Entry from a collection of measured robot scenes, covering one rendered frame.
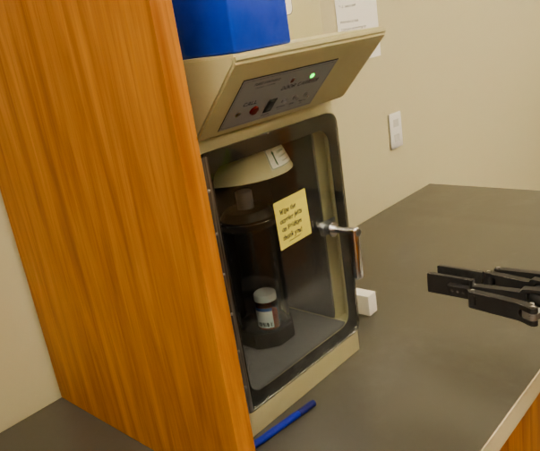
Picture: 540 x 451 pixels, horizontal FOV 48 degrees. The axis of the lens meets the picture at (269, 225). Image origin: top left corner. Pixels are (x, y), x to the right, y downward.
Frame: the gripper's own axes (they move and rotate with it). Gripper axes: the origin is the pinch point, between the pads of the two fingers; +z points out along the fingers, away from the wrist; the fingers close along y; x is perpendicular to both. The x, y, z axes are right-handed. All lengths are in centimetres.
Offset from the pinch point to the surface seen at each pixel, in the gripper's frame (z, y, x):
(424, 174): 66, -112, 15
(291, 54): 11.2, 17.4, -35.0
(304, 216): 21.3, 7.0, -10.1
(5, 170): 58, 35, -23
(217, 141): 22.5, 21.5, -24.9
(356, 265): 16.6, 0.9, -0.2
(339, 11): 66, -70, -42
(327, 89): 17.7, 2.5, -29.0
